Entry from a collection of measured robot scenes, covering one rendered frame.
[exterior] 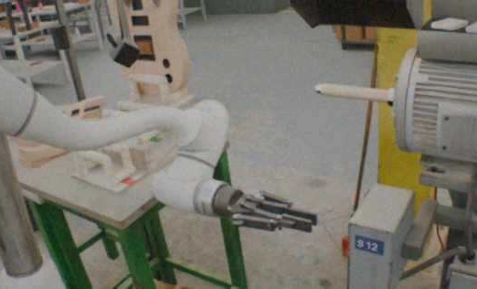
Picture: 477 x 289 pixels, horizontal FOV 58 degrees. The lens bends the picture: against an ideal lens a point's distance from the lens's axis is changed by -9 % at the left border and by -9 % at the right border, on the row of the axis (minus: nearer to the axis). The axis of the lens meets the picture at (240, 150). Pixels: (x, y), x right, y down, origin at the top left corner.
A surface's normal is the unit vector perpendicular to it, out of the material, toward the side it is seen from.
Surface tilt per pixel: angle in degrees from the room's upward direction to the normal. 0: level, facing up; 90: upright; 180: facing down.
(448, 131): 90
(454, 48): 90
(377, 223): 0
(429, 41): 90
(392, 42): 90
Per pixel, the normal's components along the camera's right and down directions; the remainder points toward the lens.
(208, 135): 0.63, 0.06
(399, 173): -0.54, 0.44
